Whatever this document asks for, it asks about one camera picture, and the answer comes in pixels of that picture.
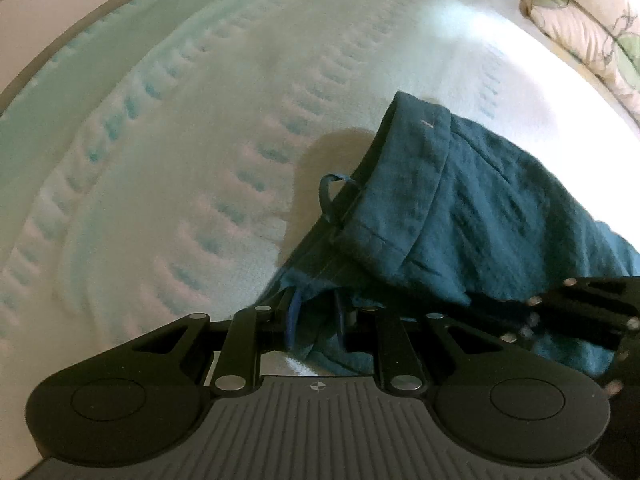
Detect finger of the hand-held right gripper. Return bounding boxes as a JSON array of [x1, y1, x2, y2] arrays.
[[500, 310, 629, 356], [528, 277, 640, 325]]

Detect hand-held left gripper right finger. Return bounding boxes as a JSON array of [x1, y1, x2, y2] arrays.
[[334, 294, 505, 394]]

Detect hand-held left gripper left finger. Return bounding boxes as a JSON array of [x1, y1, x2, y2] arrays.
[[118, 287, 303, 397]]

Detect teal pants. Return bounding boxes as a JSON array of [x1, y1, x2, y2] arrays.
[[264, 91, 640, 379]]

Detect mint white quilted bed cover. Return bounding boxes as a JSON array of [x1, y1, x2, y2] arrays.
[[0, 0, 640, 376]]

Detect floral patterned pillow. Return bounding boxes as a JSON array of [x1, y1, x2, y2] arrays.
[[487, 0, 640, 126]]

